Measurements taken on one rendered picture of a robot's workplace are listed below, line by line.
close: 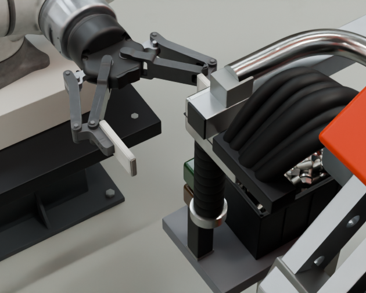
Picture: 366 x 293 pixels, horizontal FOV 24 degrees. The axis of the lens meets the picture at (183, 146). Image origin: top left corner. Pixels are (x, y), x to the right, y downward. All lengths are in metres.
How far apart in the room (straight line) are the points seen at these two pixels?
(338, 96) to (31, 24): 0.52
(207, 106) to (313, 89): 0.12
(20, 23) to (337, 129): 0.62
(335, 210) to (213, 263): 0.66
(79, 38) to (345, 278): 0.52
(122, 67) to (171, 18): 1.35
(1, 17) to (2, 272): 0.88
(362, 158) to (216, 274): 0.76
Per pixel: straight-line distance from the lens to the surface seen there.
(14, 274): 1.88
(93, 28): 1.05
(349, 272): 0.67
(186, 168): 1.17
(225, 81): 0.79
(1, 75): 1.66
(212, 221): 0.98
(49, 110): 1.67
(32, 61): 1.69
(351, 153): 0.58
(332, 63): 0.87
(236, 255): 1.33
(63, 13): 1.08
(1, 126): 1.65
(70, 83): 1.02
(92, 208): 1.93
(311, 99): 0.72
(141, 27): 2.36
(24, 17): 1.12
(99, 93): 1.01
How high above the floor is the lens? 1.56
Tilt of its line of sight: 50 degrees down
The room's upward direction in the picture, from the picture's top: straight up
